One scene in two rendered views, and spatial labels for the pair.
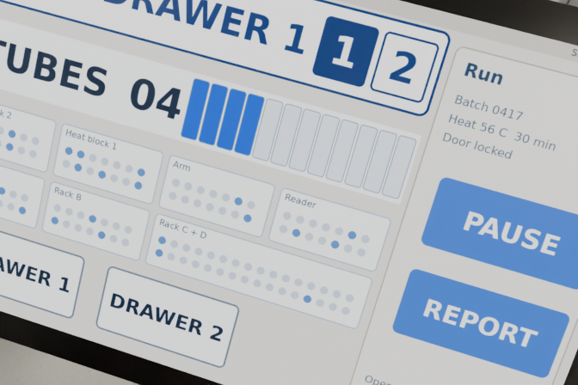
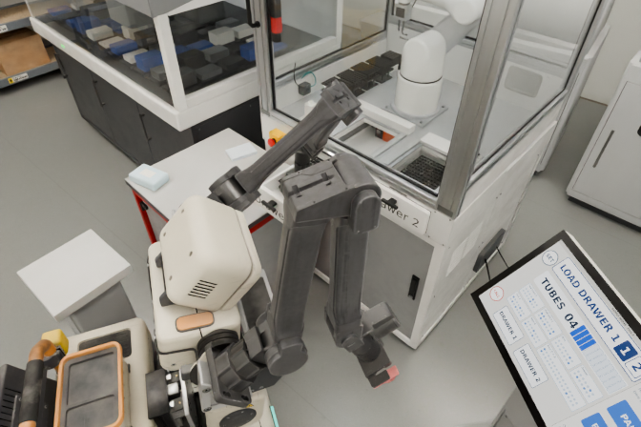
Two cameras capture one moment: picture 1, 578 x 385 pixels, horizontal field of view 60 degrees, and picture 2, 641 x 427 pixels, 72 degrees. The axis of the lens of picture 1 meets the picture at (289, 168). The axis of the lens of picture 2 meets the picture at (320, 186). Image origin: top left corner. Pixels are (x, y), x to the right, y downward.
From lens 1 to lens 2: 0.90 m
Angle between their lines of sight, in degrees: 50
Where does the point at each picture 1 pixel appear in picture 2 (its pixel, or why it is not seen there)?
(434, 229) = (612, 409)
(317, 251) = (578, 385)
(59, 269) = (516, 334)
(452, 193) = (625, 405)
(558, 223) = not seen: outside the picture
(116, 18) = (577, 297)
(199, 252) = (550, 359)
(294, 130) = (597, 355)
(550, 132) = not seen: outside the picture
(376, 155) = (612, 378)
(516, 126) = not seen: outside the picture
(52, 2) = (567, 283)
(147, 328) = (523, 363)
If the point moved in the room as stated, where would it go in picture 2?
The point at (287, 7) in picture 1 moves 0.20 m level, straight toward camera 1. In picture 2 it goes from (619, 330) to (546, 360)
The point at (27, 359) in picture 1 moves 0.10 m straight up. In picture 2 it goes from (442, 359) to (445, 349)
